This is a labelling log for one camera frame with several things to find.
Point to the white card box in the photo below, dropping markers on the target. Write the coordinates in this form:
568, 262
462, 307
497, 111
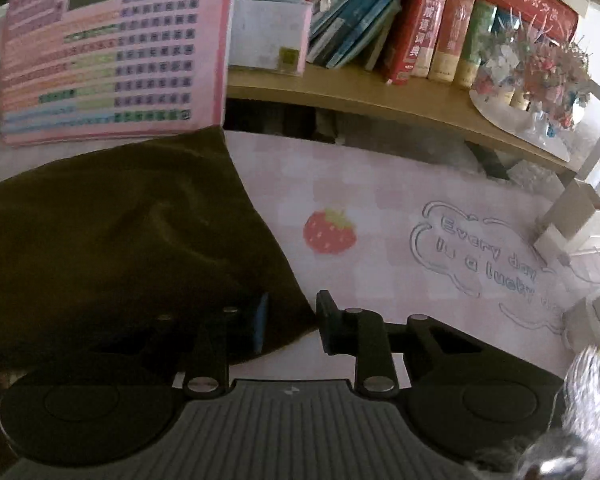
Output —
271, 35

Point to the white furry sleeve cuff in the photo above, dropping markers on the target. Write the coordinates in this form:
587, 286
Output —
570, 450

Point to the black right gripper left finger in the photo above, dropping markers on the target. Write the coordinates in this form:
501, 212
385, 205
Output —
188, 348

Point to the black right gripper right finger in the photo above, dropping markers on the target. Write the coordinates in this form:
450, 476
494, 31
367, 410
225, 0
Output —
362, 334

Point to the artificial flower arrangement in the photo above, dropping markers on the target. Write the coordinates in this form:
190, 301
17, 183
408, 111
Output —
529, 86

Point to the thick red dictionary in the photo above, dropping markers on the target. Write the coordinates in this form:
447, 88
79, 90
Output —
412, 41

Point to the dark brown garment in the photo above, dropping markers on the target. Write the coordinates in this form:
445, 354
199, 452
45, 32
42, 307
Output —
98, 241

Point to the pink learning tablet board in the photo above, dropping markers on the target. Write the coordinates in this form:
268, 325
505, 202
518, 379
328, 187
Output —
92, 69

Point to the green spine book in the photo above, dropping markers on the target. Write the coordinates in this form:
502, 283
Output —
480, 26

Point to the pink checkered desk mat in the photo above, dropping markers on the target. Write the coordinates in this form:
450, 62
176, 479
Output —
397, 237

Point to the red and cream book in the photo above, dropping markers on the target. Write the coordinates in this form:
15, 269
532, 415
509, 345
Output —
453, 30

